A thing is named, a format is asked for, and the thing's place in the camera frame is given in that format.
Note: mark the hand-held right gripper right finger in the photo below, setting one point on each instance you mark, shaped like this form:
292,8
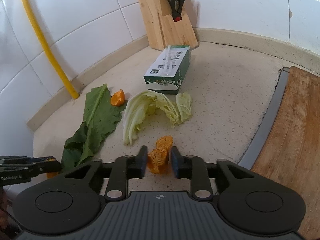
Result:
174,163

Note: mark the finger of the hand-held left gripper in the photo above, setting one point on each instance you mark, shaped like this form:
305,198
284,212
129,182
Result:
47,166

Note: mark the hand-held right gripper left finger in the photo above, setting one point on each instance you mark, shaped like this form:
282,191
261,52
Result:
143,162

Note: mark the orange peel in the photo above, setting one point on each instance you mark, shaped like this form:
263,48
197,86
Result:
52,175
117,99
160,155

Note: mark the small napa cabbage leaf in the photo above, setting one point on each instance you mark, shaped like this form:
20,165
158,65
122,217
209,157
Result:
184,105

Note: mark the large green leaf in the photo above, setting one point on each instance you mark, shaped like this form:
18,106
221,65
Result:
95,120

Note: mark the green milk carton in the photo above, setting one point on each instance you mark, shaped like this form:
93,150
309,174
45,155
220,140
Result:
167,72

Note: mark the wooden cutting board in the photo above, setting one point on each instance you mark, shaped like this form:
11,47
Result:
292,142

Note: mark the yellow pipe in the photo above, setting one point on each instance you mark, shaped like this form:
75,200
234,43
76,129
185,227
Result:
41,37

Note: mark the wooden knife block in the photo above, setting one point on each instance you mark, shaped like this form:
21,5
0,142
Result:
155,22

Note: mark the black kitchen scissors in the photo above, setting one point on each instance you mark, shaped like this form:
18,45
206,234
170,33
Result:
176,1

